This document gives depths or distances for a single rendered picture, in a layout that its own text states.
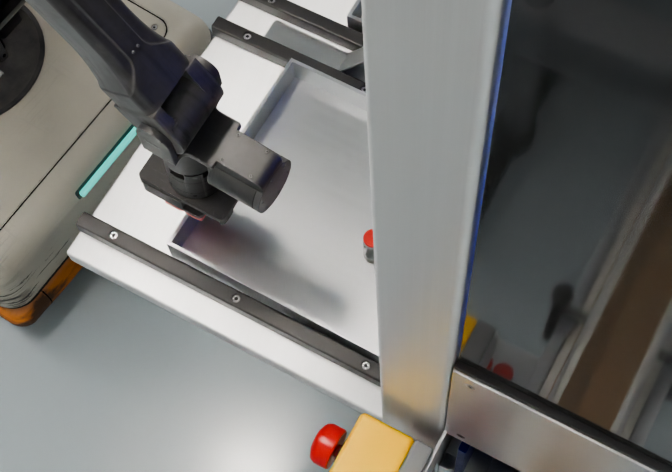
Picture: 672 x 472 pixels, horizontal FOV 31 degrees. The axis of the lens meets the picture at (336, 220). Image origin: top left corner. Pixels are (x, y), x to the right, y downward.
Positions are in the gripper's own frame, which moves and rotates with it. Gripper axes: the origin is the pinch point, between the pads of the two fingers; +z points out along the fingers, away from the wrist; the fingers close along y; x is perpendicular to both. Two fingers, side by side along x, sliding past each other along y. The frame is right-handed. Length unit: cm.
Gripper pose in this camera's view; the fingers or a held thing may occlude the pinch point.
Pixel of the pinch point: (204, 208)
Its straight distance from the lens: 131.3
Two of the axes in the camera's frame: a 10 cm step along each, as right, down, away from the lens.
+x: 4.9, -8.1, 3.3
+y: 8.7, 4.6, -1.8
